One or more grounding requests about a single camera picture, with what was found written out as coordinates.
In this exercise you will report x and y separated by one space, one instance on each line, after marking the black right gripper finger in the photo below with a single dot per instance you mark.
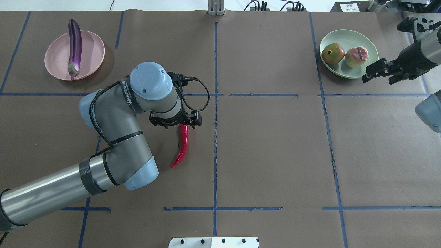
377 69

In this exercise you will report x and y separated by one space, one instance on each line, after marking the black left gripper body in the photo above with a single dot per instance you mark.
171 121

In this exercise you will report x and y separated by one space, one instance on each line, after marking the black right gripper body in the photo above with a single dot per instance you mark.
410 60

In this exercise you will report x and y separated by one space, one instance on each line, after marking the red chili pepper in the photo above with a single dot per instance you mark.
183 145

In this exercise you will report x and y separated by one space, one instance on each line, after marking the pink yellow peach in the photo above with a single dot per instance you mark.
356 56

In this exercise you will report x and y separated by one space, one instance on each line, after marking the red yellow apple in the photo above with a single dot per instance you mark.
333 53

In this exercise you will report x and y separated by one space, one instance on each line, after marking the purple eggplant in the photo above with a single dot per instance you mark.
75 51

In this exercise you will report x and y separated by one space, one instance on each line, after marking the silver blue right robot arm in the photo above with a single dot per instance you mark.
429 110

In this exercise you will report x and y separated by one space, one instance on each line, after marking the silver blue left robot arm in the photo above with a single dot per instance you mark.
112 113

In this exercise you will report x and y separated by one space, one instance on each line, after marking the light green plate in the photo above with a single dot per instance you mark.
349 39

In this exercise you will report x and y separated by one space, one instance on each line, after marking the white label card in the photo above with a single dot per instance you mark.
349 7

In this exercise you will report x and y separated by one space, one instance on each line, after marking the pink plate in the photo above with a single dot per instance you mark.
57 56

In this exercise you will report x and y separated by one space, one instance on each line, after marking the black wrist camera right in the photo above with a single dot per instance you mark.
420 24

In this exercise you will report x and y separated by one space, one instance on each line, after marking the aluminium frame post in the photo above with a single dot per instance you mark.
216 7

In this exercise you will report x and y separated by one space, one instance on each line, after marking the white pedestal column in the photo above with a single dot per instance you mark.
214 242

